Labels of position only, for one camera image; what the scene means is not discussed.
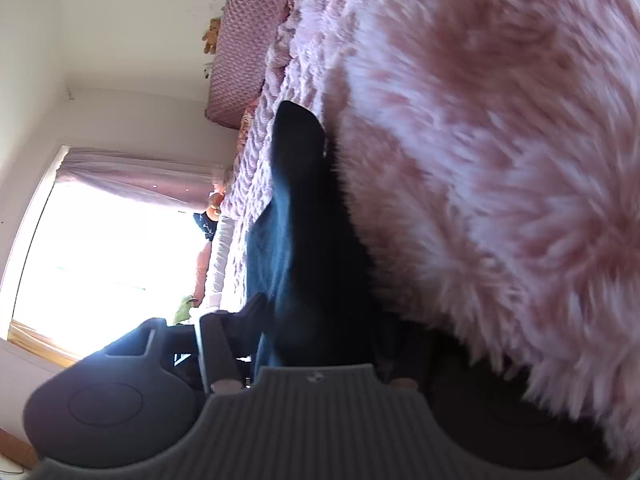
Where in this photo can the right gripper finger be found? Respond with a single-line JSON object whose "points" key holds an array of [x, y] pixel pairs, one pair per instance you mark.
{"points": [[228, 344]]}

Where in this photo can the black pants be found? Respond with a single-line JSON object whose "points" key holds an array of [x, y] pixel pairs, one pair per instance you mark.
{"points": [[305, 259]]}

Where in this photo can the green plush toy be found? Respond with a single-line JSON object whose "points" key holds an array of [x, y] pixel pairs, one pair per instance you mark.
{"points": [[183, 313]]}

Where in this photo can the dark blue cloth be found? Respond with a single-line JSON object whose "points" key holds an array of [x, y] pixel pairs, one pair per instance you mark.
{"points": [[206, 224]]}

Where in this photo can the orange plush toy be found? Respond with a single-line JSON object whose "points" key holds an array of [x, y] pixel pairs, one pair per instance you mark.
{"points": [[213, 209]]}

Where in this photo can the pink curtain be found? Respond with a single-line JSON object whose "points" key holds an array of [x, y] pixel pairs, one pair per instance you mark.
{"points": [[145, 179]]}

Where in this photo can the small teddy on headboard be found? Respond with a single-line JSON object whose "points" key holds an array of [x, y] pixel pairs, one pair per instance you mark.
{"points": [[210, 37]]}

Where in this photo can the pink fluffy blanket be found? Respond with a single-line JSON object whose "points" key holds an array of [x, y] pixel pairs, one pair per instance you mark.
{"points": [[490, 155]]}

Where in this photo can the quilted pink headboard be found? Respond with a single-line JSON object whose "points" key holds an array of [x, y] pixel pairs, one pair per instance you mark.
{"points": [[248, 27]]}

